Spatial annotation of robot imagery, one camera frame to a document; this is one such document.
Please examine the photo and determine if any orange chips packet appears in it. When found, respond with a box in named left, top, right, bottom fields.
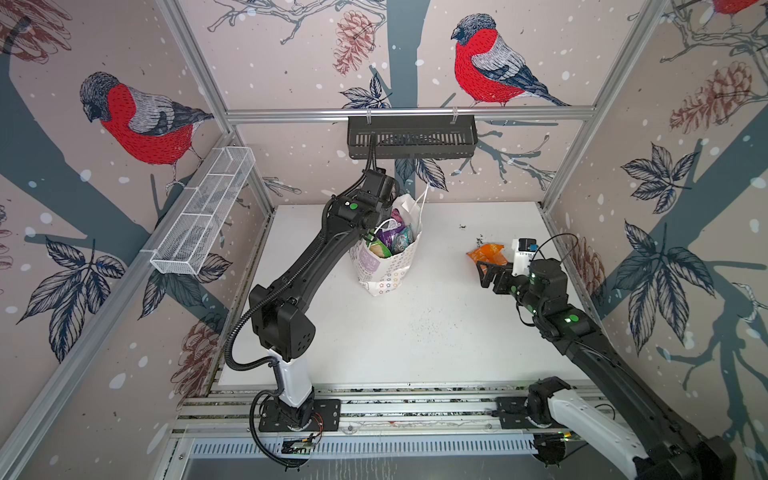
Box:
left=467, top=243, right=508, bottom=266

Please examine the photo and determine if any white printed paper bag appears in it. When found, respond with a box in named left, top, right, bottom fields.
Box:
left=349, top=187, right=429, bottom=296

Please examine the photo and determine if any purple snack packet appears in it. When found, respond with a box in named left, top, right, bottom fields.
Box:
left=376, top=208, right=407, bottom=253

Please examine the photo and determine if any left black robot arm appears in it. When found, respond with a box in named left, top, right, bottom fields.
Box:
left=249, top=167, right=396, bottom=412

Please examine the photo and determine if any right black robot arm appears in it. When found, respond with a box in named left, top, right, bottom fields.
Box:
left=476, top=259, right=736, bottom=479

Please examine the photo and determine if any green Lays chips packet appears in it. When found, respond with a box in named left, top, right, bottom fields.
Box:
left=367, top=238, right=392, bottom=259

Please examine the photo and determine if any teal red candy packet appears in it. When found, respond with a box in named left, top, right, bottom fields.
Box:
left=390, top=226, right=415, bottom=255

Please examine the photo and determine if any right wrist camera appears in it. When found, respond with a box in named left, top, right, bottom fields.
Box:
left=512, top=237, right=538, bottom=276

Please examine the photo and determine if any black hanging wire basket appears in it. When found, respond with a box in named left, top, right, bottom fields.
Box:
left=347, top=115, right=478, bottom=160

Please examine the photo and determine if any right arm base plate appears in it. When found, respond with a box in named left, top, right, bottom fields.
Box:
left=495, top=396, right=568, bottom=431

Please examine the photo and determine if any horizontal aluminium frame bar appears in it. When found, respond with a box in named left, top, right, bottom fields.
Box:
left=225, top=106, right=596, bottom=125

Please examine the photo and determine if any white mesh wall shelf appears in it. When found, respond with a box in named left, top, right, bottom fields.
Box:
left=150, top=146, right=255, bottom=275

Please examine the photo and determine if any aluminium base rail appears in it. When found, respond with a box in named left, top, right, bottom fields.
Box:
left=171, top=382, right=528, bottom=437

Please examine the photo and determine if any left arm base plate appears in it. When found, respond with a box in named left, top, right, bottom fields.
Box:
left=257, top=398, right=341, bottom=433

